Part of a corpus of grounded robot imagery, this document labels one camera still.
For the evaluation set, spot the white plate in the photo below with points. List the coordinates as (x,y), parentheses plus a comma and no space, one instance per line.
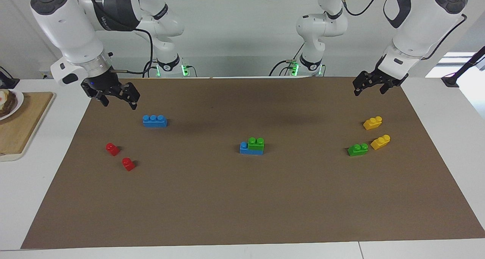
(18,101)

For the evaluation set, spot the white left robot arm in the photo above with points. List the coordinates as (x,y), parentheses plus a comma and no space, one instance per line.
(416,24)

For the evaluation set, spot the wooden cutting board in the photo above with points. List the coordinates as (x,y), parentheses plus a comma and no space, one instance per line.
(22,130)

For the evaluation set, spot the black clamp stand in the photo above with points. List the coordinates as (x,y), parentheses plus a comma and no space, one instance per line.
(464,67)

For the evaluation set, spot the toast with egg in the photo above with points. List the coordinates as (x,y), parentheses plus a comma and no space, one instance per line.
(5,103)

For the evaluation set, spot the yellow two-stud toy brick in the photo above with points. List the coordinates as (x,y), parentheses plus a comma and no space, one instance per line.
(380,142)
(372,123)

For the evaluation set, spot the green two-stud toy brick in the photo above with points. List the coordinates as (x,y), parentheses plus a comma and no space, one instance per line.
(357,149)
(256,144)

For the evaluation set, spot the red single-stud toy brick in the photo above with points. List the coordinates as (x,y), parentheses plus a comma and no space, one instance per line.
(112,149)
(128,164)

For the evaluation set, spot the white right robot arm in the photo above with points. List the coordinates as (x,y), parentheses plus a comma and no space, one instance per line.
(68,27)

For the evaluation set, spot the brown table mat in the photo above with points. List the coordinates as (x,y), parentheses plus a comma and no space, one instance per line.
(246,198)

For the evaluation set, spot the blue three-stud toy brick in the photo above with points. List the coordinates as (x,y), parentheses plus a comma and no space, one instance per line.
(154,122)
(244,149)

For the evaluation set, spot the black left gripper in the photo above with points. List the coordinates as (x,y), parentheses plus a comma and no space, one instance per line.
(382,78)

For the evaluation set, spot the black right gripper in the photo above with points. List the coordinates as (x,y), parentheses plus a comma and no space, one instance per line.
(102,83)

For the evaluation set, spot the white power strip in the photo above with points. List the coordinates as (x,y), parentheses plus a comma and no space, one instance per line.
(45,71)

